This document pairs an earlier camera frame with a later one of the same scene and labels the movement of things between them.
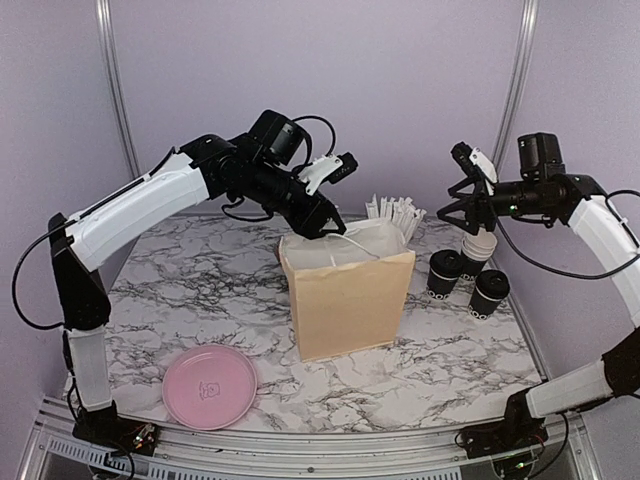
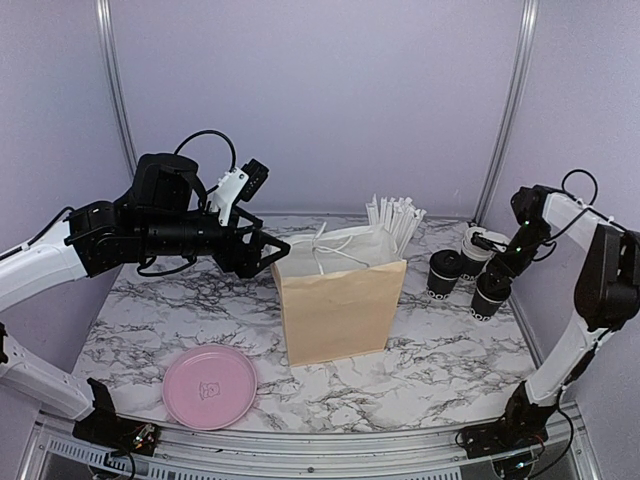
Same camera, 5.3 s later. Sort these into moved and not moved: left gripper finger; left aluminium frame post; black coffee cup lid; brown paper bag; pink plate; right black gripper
Moved: left gripper finger; right black gripper; brown paper bag
Not moved: left aluminium frame post; pink plate; black coffee cup lid
